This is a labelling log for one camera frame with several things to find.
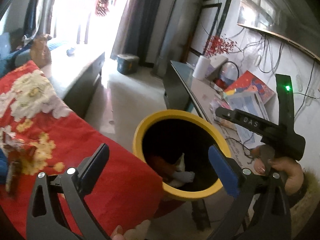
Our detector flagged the yellow rimmed trash bin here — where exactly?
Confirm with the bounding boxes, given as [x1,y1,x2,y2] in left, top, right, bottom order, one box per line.
[132,109,231,201]

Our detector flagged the colour swatch card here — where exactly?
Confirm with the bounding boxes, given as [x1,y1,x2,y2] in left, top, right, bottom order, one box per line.
[209,97,237,131]

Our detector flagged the wall mounted television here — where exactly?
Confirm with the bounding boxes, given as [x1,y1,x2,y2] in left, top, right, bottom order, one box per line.
[238,0,319,61]

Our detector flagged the small toy on table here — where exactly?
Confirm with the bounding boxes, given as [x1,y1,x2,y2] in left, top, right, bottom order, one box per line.
[66,48,75,56]

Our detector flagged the brown chocolate bar wrapper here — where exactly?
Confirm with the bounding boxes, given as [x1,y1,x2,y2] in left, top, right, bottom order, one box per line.
[5,160,22,196]

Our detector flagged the person's left hand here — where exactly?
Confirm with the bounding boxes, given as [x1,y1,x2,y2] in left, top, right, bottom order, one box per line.
[110,220,151,240]

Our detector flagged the blue plastic bag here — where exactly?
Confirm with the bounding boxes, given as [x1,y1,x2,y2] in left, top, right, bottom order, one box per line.
[0,150,8,184]

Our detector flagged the white foam fruit net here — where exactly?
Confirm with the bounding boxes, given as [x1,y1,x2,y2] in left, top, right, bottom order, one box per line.
[168,153,195,189]

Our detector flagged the red snack wrapper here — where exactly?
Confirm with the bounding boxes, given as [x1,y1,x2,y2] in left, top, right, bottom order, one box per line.
[2,132,36,160]

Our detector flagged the glass top tv console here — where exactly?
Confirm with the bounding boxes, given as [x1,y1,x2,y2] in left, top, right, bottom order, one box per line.
[163,61,260,170]

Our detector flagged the blue sectional sofa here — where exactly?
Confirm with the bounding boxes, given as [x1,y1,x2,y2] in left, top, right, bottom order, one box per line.
[1,28,33,78]

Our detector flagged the red floral blanket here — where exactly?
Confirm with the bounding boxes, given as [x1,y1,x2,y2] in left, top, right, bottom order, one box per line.
[1,61,182,236]

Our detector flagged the red picture book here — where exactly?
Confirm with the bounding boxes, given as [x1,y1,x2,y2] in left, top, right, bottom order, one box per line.
[224,70,275,104]

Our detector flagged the red berry branch decoration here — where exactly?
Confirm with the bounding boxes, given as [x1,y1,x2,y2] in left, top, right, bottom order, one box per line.
[203,36,238,57]

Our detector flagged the dark right curtain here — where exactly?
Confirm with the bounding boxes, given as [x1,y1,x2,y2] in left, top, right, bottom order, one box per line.
[111,0,161,63]

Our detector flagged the person's right hand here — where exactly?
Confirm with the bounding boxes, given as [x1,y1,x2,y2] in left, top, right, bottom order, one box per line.
[250,145,304,196]

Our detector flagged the blue white printed sheet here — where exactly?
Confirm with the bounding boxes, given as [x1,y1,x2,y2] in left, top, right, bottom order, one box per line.
[224,90,270,145]

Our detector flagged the grey standing air conditioner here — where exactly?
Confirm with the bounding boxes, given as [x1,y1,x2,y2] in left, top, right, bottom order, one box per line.
[153,0,202,78]

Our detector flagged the white paper towel roll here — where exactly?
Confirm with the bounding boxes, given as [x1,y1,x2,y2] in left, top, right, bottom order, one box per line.
[193,55,210,80]

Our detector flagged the blue storage bucket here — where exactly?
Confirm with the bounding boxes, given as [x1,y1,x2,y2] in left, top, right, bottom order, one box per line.
[117,54,139,75]

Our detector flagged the dark coffee table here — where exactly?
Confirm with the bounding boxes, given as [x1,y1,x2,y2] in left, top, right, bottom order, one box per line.
[42,44,105,119]

